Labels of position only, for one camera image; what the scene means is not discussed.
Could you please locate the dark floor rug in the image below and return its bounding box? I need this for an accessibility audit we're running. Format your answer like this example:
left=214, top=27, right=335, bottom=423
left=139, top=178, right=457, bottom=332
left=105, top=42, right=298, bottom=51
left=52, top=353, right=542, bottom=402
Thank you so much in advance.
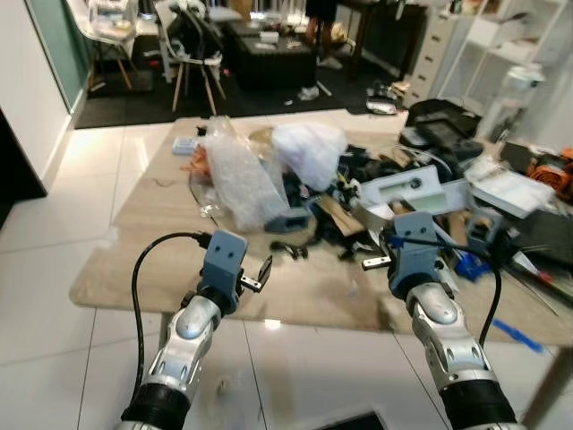
left=74, top=49, right=423, bottom=129

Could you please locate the white open shelf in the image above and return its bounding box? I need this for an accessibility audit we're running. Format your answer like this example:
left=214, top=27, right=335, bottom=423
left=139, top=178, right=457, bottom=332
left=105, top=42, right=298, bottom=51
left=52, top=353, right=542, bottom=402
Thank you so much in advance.
left=437, top=0, right=573, bottom=137

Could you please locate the small grey-blue box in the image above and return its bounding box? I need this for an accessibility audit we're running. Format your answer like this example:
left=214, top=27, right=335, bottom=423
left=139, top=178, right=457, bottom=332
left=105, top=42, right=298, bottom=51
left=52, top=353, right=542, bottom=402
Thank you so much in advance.
left=265, top=207, right=311, bottom=235

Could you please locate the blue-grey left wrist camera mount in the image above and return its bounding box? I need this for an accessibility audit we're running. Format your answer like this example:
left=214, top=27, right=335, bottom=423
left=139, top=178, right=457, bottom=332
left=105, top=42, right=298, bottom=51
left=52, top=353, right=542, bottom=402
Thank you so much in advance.
left=201, top=229, right=250, bottom=298

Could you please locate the light wooden table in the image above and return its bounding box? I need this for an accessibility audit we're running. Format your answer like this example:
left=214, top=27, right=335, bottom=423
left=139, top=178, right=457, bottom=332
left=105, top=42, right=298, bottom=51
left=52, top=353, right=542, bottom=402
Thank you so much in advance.
left=70, top=116, right=573, bottom=352

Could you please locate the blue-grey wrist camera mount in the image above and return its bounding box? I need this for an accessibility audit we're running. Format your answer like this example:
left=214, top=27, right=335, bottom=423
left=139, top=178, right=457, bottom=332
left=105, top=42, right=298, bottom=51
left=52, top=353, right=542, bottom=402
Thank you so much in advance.
left=201, top=229, right=250, bottom=298
left=386, top=211, right=441, bottom=298

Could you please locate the white drawer cabinet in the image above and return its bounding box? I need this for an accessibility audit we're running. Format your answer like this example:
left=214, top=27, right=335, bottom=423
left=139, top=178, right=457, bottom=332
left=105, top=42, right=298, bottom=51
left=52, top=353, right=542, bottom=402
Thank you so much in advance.
left=406, top=7, right=468, bottom=106

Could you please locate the white plastic tray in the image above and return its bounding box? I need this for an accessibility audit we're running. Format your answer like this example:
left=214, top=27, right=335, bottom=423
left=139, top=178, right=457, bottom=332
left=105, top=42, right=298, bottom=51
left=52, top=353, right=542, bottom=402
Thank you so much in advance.
left=465, top=156, right=558, bottom=218

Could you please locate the orange power tool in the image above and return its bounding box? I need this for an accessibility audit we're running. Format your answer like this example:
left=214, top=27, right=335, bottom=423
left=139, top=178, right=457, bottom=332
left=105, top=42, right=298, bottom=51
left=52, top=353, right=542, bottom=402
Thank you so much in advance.
left=527, top=147, right=573, bottom=200

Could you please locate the black carry case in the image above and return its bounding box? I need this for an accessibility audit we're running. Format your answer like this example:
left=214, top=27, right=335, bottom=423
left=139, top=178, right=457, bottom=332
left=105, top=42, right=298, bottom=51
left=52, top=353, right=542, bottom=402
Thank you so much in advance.
left=399, top=98, right=485, bottom=164

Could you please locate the white plastic bag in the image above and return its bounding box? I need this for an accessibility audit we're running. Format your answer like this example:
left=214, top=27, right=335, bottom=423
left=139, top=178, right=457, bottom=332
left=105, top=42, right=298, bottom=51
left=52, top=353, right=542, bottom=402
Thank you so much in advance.
left=270, top=122, right=349, bottom=193

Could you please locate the black storage box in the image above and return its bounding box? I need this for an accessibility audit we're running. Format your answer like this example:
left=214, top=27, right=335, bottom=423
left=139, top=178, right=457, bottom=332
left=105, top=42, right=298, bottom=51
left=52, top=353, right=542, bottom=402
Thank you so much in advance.
left=222, top=21, right=318, bottom=91

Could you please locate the blue tape strip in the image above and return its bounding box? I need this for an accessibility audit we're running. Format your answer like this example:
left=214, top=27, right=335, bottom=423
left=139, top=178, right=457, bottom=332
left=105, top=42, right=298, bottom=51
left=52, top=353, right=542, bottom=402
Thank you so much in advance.
left=490, top=317, right=543, bottom=353

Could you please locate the small light blue packet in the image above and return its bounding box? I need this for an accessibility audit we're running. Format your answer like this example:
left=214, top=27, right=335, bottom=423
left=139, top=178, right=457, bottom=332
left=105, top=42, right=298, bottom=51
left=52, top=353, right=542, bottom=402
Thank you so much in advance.
left=169, top=135, right=201, bottom=156

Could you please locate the white chair with wooden legs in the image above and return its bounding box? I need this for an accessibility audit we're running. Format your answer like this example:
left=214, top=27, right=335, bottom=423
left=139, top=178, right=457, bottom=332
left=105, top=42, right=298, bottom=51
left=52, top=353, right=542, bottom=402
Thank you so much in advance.
left=65, top=0, right=137, bottom=92

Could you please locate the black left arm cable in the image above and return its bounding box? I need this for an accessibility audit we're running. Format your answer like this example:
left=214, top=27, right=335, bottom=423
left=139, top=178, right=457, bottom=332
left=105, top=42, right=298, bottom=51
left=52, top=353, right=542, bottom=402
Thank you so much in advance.
left=131, top=231, right=212, bottom=388

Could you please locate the white rectangular box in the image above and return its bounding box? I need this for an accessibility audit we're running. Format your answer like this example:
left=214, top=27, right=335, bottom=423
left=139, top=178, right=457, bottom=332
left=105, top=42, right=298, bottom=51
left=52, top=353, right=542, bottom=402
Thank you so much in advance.
left=357, top=168, right=472, bottom=218

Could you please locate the brown cardboard piece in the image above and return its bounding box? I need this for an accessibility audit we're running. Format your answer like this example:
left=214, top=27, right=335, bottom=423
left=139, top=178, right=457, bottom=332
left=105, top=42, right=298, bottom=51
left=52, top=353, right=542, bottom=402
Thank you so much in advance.
left=317, top=194, right=360, bottom=237

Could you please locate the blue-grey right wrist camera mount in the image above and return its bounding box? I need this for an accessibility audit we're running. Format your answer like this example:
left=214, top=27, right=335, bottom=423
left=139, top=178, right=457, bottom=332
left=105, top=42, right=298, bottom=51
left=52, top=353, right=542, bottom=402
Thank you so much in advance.
left=386, top=211, right=441, bottom=298

